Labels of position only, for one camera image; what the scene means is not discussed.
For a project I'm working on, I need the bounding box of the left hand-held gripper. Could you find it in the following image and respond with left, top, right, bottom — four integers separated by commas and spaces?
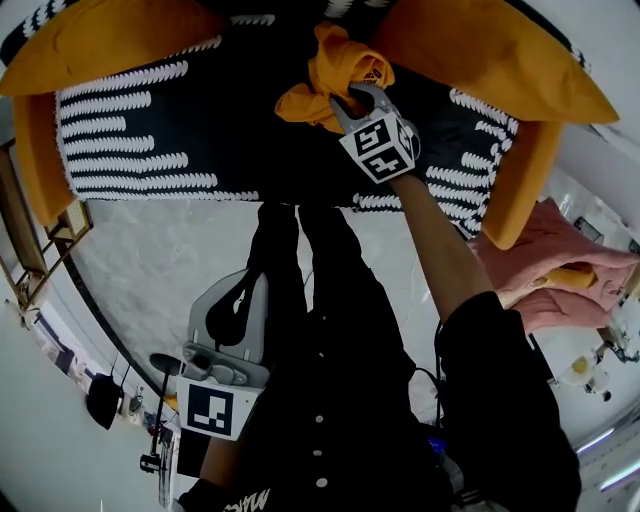
175, 267, 272, 442

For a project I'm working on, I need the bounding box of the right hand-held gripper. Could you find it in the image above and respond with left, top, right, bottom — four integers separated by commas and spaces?
329, 82, 422, 186

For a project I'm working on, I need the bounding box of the orange cloth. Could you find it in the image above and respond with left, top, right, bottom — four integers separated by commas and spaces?
274, 20, 397, 136

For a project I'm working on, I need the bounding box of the person's left forearm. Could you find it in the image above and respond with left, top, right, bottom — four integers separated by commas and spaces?
198, 433, 252, 492

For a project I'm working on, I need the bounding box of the person's right forearm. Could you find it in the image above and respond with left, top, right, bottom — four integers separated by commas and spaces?
388, 173, 497, 322

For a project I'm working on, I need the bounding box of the pile of pink cloth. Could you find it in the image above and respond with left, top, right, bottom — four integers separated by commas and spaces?
468, 196, 640, 332

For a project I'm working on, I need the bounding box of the black tripod stand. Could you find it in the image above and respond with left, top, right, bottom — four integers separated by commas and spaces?
139, 352, 187, 507

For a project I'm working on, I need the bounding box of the orange sofa cushion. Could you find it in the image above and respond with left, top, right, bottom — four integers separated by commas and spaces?
368, 0, 621, 125
0, 0, 232, 97

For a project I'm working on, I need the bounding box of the person's black clothed body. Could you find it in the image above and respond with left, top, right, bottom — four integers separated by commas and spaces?
172, 201, 584, 512

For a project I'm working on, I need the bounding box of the black router with antennas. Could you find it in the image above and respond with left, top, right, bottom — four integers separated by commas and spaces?
86, 351, 127, 432

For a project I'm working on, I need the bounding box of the orange sofa armrest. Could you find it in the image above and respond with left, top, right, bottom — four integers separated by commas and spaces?
11, 93, 80, 227
480, 119, 565, 251

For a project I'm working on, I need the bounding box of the wooden rack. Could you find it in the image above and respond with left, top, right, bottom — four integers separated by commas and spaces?
0, 138, 95, 307

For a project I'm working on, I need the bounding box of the small yellow item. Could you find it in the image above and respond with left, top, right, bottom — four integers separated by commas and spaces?
548, 268, 597, 292

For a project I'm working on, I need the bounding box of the white yellow toy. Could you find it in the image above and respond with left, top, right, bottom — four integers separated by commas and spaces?
563, 349, 614, 403

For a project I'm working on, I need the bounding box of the black cable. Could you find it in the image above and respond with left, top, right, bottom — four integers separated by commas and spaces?
409, 319, 447, 429

